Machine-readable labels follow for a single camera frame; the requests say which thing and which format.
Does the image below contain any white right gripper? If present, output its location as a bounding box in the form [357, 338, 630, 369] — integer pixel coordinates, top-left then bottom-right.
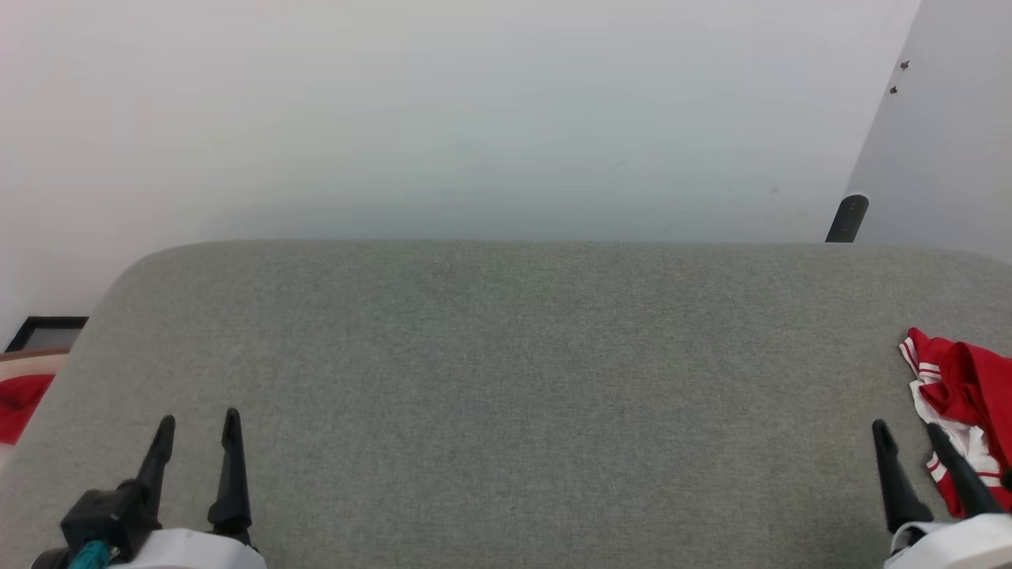
[871, 420, 1012, 569]

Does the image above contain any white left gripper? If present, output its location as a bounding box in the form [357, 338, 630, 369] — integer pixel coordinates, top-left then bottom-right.
[109, 408, 267, 569]

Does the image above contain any red and white basketball jersey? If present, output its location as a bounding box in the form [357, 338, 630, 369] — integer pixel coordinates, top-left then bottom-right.
[899, 327, 1012, 519]

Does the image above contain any red fabric item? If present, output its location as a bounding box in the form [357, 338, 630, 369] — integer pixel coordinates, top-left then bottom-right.
[0, 374, 57, 446]

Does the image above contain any black slanted pole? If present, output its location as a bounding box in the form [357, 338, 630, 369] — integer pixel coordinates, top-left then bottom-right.
[825, 194, 870, 243]

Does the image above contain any grey fabric sofa seat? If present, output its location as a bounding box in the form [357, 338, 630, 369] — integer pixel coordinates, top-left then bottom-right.
[0, 240, 1012, 569]

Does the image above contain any light grey partition panel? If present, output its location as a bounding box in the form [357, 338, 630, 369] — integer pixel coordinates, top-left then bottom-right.
[846, 0, 1012, 263]

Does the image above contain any black picture frame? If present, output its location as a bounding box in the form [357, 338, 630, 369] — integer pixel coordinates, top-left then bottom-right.
[4, 315, 90, 353]

